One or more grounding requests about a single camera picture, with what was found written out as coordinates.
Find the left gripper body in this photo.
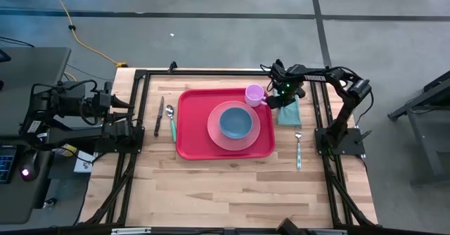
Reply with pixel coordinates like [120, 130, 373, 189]
[86, 89, 114, 125]

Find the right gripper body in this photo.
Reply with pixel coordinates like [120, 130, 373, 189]
[274, 80, 304, 99]

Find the teal cloth napkin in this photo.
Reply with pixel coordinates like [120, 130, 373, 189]
[276, 94, 302, 127]

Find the pink mug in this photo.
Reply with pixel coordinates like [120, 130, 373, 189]
[245, 83, 269, 108]

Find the knife with black handle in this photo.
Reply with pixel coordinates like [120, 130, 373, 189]
[153, 95, 165, 138]

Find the blue bowl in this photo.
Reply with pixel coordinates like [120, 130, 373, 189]
[219, 107, 254, 140]

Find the spoon with teal handle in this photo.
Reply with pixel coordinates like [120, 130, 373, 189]
[165, 104, 178, 144]

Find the fork with teal handle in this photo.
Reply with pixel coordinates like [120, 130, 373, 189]
[294, 126, 303, 171]

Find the pink plate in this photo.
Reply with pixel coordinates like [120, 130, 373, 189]
[207, 100, 262, 152]

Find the red plastic tray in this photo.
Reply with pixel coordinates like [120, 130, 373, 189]
[175, 88, 276, 161]

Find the yellow and white container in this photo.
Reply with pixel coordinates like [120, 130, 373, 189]
[52, 143, 78, 158]

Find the white paper card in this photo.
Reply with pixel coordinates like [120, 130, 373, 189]
[72, 150, 96, 174]

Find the grey desk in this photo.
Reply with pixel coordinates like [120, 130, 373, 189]
[0, 46, 72, 225]

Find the black lever clamp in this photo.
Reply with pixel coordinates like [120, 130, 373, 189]
[354, 129, 373, 146]

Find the black computer mouse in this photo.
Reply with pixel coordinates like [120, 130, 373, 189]
[19, 150, 41, 182]

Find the small black caster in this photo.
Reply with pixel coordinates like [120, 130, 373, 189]
[41, 198, 59, 210]

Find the backlit keyboard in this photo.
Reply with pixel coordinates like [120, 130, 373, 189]
[0, 146, 18, 185]

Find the black unidentified object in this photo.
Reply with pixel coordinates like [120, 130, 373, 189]
[275, 217, 300, 235]

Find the dark metal stand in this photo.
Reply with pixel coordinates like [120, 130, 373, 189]
[387, 69, 450, 186]

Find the black floor cable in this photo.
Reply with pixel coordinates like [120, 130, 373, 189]
[0, 36, 36, 49]

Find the silver metal bracket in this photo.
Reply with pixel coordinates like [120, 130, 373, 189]
[110, 227, 152, 235]
[308, 229, 349, 235]

